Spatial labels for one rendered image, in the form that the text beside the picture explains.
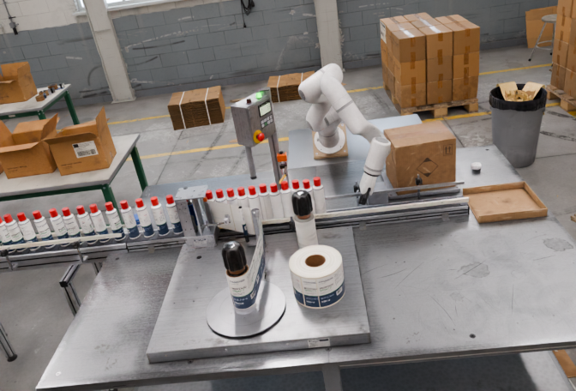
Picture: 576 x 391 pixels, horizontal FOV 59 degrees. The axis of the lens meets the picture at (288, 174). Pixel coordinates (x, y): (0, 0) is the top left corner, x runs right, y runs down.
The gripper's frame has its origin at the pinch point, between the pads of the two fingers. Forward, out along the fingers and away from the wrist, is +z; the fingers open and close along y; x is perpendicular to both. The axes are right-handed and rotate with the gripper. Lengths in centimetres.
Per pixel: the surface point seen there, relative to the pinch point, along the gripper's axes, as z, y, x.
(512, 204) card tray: -13, 1, 69
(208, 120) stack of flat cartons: 136, -380, -114
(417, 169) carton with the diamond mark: -13.7, -16.9, 26.2
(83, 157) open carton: 67, -108, -169
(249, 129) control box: -25, 1, -59
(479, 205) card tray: -9, -1, 55
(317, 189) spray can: -1.9, 2.1, -22.5
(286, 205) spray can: 9.4, 2.1, -34.8
